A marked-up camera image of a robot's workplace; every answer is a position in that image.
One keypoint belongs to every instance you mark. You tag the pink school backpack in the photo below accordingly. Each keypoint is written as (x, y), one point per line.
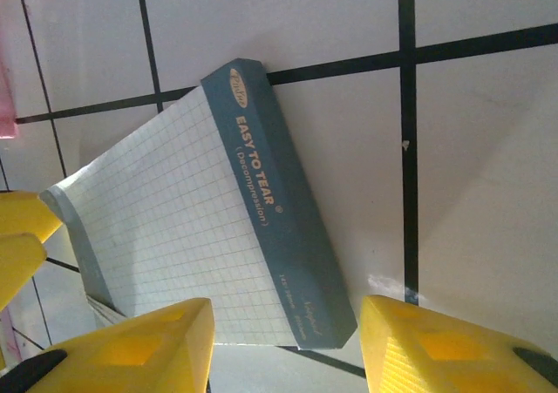
(5, 105)

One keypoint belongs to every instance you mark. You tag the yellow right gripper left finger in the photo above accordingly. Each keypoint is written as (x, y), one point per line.
(139, 354)

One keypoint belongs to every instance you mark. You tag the teal grid paper notepad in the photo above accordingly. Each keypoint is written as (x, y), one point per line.
(174, 218)

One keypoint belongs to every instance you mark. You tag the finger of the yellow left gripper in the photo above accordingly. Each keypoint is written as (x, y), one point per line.
(30, 214)
(19, 262)

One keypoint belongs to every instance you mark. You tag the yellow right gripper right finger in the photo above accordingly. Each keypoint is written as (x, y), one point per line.
(436, 358)

